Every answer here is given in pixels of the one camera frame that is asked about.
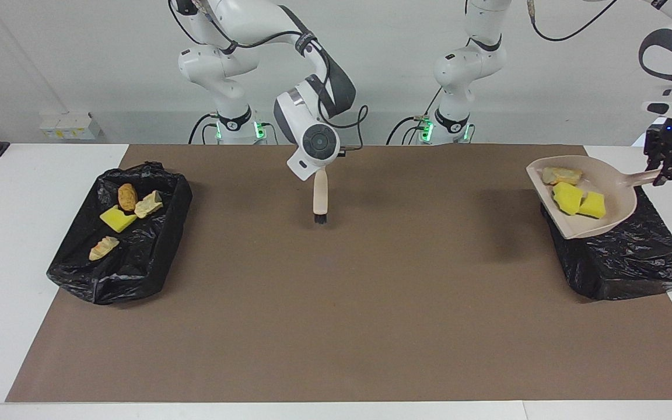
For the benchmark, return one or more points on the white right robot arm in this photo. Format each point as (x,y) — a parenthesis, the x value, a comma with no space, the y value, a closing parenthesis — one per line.
(312,116)

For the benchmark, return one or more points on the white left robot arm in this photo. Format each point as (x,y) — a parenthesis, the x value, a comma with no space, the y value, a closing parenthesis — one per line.
(470,64)

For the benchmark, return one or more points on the black bag lined bin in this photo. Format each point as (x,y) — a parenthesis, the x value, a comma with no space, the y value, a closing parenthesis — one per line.
(137,265)
(633,262)

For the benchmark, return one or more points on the brown paper table mat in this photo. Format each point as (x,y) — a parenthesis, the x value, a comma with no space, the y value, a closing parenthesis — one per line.
(371,350)

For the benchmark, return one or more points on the pale yellow foam chunk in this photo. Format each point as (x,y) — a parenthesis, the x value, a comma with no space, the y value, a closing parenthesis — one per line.
(562,175)
(103,248)
(148,205)

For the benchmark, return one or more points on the beige hand brush black bristles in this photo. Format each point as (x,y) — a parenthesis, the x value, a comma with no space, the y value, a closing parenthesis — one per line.
(319,195)

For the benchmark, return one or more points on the white wall power strip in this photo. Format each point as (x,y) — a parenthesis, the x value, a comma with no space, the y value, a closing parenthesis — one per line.
(70,125)

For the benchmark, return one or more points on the notched yellow sponge piece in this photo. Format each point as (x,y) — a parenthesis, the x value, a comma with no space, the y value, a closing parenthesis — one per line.
(116,219)

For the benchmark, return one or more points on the beige plastic dustpan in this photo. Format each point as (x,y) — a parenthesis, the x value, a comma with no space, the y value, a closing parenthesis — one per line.
(610,181)

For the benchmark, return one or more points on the small yellow sponge piece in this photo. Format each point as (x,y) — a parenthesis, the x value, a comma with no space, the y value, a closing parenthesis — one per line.
(567,198)

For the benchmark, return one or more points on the brown bread roll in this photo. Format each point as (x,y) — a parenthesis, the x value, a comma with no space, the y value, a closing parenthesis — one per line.
(128,197)

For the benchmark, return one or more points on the wedge yellow sponge piece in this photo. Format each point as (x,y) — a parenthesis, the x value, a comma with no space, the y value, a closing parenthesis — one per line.
(592,205)

